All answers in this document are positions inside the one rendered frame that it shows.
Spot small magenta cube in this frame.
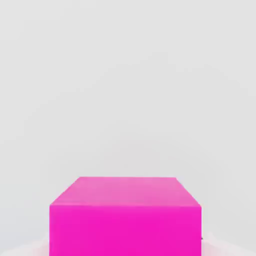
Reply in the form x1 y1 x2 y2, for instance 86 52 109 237
49 176 202 256

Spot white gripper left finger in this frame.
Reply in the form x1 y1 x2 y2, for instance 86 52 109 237
7 234 50 256

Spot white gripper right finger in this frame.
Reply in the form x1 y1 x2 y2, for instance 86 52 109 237
201 232 249 256

